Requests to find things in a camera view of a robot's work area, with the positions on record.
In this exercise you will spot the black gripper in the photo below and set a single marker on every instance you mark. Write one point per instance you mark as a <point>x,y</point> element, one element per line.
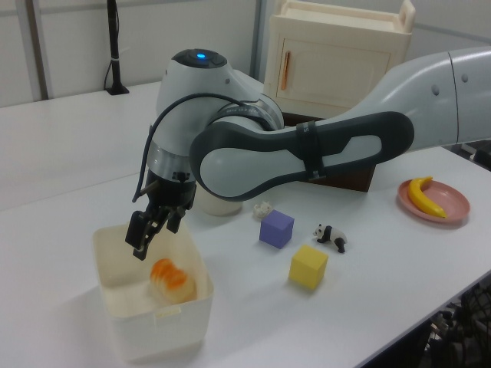
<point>172,193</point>

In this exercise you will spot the orange glazed toy bread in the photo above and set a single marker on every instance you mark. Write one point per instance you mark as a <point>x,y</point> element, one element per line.
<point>172,283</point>

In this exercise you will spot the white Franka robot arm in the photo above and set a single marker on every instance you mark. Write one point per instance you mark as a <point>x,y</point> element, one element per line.
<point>268,168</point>

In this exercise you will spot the white plastic basket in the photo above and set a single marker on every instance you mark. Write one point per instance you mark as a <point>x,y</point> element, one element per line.
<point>161,333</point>

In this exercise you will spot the cream ceramic mug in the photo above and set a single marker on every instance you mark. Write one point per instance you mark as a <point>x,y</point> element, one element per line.
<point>220,207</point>

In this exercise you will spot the purple foam cube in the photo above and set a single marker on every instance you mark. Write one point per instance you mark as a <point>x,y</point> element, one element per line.
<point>276,230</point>

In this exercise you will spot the yellow foam cube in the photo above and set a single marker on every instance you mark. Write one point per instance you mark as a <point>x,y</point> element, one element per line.
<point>307,268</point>

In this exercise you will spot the small panda figure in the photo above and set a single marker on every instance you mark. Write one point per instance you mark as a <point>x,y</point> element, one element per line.
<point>331,235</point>

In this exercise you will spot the black pole stand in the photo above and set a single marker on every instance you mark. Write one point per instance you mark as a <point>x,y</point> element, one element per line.
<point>114,38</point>

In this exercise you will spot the cream plastic storage cabinet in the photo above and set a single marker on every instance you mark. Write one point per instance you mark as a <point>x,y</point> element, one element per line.
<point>337,76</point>

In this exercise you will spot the yellow toy banana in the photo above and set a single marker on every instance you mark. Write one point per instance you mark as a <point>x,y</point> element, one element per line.
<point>420,199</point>

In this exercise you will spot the pink plate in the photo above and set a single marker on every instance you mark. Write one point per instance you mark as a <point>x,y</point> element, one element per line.
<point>452,203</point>

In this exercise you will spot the black equipment under table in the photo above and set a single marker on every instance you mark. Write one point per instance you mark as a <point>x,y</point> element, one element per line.
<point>472,326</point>

